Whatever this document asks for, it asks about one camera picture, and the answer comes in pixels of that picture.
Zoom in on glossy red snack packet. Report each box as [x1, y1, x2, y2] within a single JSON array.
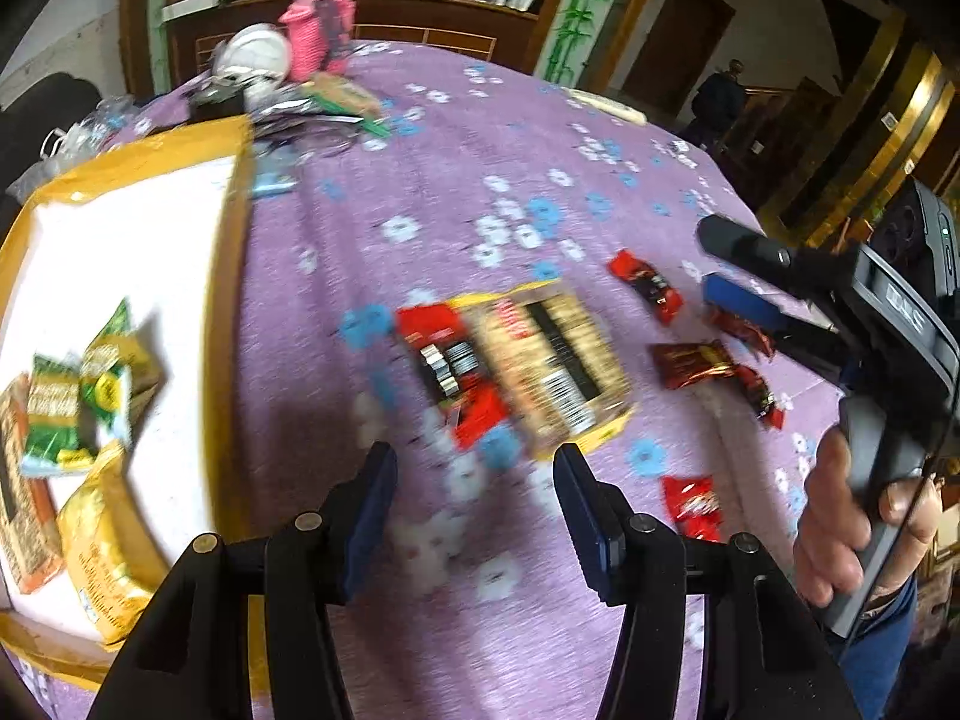
[[709, 307, 777, 357]]

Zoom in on purple floral tablecloth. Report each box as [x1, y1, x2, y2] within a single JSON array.
[[15, 37, 848, 720]]

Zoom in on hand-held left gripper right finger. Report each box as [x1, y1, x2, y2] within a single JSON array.
[[553, 442, 863, 720]]

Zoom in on green biscuit packet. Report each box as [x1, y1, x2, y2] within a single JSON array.
[[304, 75, 391, 136]]

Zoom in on person's right forearm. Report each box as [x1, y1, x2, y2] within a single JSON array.
[[829, 577, 920, 720]]

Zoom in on bamboo painted pillar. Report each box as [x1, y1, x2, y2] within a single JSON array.
[[536, 0, 623, 87]]

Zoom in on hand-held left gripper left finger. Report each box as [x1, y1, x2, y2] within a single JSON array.
[[86, 441, 398, 720]]

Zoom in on yellow sandwich biscuit packet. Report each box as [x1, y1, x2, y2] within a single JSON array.
[[56, 439, 170, 646]]

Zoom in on white tube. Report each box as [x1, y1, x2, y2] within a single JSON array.
[[566, 88, 647, 125]]

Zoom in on dark red coffee sachet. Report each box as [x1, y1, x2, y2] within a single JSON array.
[[649, 340, 740, 391]]

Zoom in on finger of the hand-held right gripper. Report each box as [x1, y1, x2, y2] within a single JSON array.
[[696, 214, 818, 301], [703, 274, 852, 383]]

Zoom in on small red black candy packet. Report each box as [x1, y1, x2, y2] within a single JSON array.
[[606, 249, 685, 325]]

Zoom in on small black box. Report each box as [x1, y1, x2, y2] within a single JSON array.
[[187, 86, 248, 125]]

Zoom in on black chair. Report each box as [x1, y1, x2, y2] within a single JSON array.
[[0, 73, 102, 196]]

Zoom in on clear cracker pack yellow edges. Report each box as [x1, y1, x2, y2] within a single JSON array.
[[469, 281, 635, 462]]

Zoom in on brown wooden door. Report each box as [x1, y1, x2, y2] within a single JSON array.
[[622, 0, 736, 102]]

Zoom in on cardboard box with yellow tape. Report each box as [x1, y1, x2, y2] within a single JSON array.
[[0, 114, 256, 691]]

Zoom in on clear plastic bag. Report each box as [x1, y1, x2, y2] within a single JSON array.
[[56, 97, 151, 166]]

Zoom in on large red packet with barcode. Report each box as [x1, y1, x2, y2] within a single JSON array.
[[394, 300, 515, 451]]

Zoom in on small blue packet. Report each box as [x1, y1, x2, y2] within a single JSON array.
[[251, 165, 297, 200]]

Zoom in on green pea packet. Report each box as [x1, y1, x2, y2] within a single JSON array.
[[79, 298, 162, 451], [21, 352, 98, 477]]

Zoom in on orange cracker pack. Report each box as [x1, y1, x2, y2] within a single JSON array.
[[0, 375, 65, 593]]

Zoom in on person's right hand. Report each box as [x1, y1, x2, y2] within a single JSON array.
[[793, 424, 942, 612]]

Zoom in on wooden display cabinet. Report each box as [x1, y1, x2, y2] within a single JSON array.
[[120, 0, 586, 91]]

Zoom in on golden framed cabinet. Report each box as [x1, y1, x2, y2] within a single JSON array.
[[757, 7, 960, 248]]

